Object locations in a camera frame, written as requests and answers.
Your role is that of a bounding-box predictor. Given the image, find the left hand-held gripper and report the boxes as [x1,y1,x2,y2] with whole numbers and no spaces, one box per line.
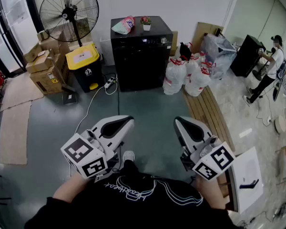
[61,115,135,179]

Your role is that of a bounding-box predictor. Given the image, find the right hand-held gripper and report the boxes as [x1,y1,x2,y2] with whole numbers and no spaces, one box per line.
[174,116,236,181]

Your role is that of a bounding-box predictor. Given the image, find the black washing machine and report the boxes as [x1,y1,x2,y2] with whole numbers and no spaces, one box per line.
[110,15,174,92]

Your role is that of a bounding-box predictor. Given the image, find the person's left forearm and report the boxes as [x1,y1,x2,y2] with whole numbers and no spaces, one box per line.
[52,173,91,204]

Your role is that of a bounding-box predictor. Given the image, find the person's right forearm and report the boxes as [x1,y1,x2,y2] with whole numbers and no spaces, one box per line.
[194,174,227,211]

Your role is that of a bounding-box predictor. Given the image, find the wooden slat bench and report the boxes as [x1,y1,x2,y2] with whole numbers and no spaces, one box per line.
[182,86,236,154]

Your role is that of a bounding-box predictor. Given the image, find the person's white shoe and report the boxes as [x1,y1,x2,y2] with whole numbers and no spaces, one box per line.
[123,151,136,162]

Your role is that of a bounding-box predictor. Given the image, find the person's black trousers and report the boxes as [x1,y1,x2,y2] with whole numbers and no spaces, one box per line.
[123,160,140,175]

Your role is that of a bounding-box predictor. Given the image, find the white power strip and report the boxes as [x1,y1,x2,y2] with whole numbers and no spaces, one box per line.
[104,76,117,90]

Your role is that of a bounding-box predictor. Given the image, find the white board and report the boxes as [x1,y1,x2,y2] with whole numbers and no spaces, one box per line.
[228,146,265,214]

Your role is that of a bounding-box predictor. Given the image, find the black hook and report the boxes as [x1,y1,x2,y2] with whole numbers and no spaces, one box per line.
[239,179,260,190]

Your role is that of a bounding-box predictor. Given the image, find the yellow lidded black trash bin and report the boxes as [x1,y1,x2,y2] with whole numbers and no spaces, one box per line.
[65,43,103,93]

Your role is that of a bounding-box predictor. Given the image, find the black bag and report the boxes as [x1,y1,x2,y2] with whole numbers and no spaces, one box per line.
[179,42,193,62]

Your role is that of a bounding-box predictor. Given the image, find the clear plastic storage bin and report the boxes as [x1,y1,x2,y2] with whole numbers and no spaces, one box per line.
[201,33,237,80]

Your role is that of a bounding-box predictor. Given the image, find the person's black printed t-shirt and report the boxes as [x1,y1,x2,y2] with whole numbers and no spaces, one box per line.
[24,160,244,229]

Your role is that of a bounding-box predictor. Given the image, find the grey standing fan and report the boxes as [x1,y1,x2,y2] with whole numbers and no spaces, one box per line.
[252,57,269,81]

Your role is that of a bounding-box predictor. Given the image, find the beige round basin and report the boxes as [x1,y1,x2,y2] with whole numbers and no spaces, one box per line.
[274,107,286,135]

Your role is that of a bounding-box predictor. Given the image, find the small leaning cardboard sheet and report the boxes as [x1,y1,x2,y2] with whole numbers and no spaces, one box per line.
[169,31,179,57]

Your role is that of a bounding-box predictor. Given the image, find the black box-shaped appliance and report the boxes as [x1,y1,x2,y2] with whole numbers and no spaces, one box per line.
[230,34,266,78]

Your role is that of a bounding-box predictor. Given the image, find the pink green detergent pouch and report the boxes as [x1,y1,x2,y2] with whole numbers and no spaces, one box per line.
[111,15,136,35]

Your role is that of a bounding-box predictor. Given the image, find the large leaning cardboard sheet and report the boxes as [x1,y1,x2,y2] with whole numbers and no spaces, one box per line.
[192,21,225,54]

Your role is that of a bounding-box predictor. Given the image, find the pink flower plant white pot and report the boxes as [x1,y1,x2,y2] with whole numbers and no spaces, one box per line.
[140,16,152,31]

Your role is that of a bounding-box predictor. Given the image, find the long flattened cardboard sheet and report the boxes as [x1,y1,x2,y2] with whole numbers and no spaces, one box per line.
[0,101,32,166]

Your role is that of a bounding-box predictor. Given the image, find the wide flattened cardboard sheet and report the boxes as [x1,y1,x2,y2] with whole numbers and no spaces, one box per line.
[0,73,45,112]

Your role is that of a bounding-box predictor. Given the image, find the tall cardboard box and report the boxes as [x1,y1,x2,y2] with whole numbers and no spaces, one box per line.
[37,30,71,54]

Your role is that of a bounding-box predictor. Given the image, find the small cardboard box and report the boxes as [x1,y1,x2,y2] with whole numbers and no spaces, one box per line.
[23,43,42,63]

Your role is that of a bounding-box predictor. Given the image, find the black standing fan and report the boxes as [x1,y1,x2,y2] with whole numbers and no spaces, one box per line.
[39,0,100,48]

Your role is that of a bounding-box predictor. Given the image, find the black power cable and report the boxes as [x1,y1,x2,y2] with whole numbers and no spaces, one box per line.
[115,74,121,119]

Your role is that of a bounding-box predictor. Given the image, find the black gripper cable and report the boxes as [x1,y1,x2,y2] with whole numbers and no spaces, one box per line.
[109,142,125,175]

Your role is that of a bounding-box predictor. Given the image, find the dark long-handled dustpan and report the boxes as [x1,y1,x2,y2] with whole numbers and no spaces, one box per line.
[49,56,79,105]

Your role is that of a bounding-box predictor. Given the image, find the white adapter with cable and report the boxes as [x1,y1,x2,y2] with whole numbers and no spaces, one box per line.
[255,96,274,126]

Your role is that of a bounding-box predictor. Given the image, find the black framed glass window wall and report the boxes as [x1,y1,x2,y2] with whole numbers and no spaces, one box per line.
[0,0,42,75]

